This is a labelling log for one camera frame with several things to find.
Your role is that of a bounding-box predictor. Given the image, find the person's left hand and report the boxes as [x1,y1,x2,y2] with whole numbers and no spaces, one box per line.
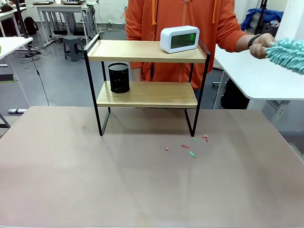
[249,33,277,60]

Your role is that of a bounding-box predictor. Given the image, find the teal fluffy microfibre duster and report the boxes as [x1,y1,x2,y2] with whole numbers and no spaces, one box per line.
[264,38,304,76]

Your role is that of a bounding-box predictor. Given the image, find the white digital alarm clock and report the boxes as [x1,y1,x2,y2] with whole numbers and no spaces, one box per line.
[160,25,200,54]

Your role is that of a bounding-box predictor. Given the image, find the person's left forearm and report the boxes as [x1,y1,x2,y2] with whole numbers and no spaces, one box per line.
[236,34,253,53]

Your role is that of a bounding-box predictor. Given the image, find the two-tier wood and black shelf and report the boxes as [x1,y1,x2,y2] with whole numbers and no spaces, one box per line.
[83,34,211,137]

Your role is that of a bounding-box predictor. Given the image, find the black wristwatch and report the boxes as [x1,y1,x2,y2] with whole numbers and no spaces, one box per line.
[247,34,262,49]

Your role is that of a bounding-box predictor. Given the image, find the grey plastic crate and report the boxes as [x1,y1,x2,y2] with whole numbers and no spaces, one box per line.
[261,22,278,36]

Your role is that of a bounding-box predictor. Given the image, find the blue cloth pile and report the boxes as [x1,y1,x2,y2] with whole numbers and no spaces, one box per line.
[241,8,284,32]

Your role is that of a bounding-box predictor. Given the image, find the white side table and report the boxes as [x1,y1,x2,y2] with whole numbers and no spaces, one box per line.
[211,44,304,112]

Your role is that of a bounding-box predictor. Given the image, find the black box under table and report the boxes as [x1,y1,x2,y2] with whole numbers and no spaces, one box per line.
[220,78,250,110]

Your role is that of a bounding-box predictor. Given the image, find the black mesh pen cup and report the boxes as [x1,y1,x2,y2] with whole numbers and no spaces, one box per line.
[108,62,131,94]

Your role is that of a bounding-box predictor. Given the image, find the grey plastic stool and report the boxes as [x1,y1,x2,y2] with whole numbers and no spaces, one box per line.
[62,36,85,62]

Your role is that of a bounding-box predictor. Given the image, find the black backpack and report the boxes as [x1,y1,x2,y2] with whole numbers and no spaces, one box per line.
[23,16,39,36]

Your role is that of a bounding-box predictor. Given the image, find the black pole with base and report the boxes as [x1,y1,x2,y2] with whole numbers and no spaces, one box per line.
[14,0,29,40]

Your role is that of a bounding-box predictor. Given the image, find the white desk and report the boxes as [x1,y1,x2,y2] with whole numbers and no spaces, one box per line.
[0,36,34,60]

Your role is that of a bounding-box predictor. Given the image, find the black camera stand pole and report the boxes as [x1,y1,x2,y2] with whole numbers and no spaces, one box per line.
[255,0,268,36]

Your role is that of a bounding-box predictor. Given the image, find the white table with grey frame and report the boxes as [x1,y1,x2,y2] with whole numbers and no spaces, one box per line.
[37,2,96,41]

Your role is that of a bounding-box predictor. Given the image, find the black floor cable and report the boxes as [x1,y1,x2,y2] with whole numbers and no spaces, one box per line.
[26,45,50,106]

